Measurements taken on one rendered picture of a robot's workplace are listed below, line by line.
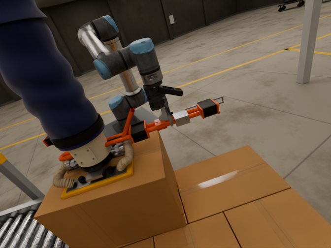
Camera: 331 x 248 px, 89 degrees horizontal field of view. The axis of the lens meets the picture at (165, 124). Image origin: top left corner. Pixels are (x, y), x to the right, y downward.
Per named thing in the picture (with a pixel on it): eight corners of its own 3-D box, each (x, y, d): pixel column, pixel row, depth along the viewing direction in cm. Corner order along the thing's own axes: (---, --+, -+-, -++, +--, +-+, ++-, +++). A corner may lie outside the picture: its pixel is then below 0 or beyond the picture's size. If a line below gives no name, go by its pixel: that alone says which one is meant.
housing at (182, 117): (177, 127, 81) (175, 119, 78) (174, 120, 87) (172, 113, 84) (190, 122, 81) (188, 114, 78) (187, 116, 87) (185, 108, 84)
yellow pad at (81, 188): (62, 200, 76) (55, 193, 74) (69, 183, 85) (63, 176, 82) (133, 176, 76) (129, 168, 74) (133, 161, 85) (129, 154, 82)
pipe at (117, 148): (59, 191, 76) (51, 183, 73) (75, 156, 98) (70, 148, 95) (130, 167, 76) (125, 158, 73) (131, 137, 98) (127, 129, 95)
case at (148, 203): (82, 256, 93) (32, 217, 72) (98, 194, 127) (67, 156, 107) (186, 226, 90) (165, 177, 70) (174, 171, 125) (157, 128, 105)
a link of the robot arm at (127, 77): (129, 105, 165) (87, 20, 114) (145, 97, 169) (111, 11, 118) (134, 112, 154) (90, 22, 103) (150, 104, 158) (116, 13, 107)
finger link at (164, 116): (162, 129, 77) (155, 110, 78) (174, 125, 77) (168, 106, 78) (161, 129, 74) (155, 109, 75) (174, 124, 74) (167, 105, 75)
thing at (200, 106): (203, 119, 80) (201, 110, 77) (197, 112, 86) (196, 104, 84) (219, 113, 80) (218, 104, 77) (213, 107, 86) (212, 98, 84)
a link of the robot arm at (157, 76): (158, 66, 75) (162, 70, 66) (162, 76, 77) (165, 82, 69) (140, 72, 75) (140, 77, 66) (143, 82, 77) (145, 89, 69)
